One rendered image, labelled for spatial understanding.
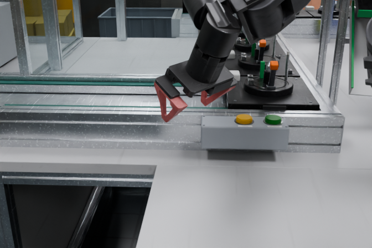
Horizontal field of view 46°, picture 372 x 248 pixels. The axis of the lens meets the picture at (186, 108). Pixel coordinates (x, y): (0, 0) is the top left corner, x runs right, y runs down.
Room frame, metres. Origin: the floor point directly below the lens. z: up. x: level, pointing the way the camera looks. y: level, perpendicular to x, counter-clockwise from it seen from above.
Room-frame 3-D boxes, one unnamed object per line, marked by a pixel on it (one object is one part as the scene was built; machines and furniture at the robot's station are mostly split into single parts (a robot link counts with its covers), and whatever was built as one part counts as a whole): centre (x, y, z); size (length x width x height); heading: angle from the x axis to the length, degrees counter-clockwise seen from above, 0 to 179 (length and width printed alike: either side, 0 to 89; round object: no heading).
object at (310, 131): (1.06, 0.05, 0.91); 0.89 x 0.06 x 0.11; 88
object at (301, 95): (1.20, -0.24, 0.96); 0.24 x 0.24 x 0.02; 88
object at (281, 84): (1.20, -0.24, 0.98); 0.14 x 0.14 x 0.02
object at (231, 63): (1.46, -0.25, 1.01); 0.24 x 0.24 x 0.13; 88
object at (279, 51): (1.70, -0.26, 1.01); 0.24 x 0.24 x 0.13; 88
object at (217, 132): (0.99, -0.14, 0.93); 0.21 x 0.07 x 0.06; 88
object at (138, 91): (1.24, 0.06, 0.91); 0.84 x 0.28 x 0.10; 88
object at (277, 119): (0.99, -0.21, 0.96); 0.04 x 0.04 x 0.02
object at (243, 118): (0.99, -0.14, 0.96); 0.04 x 0.04 x 0.02
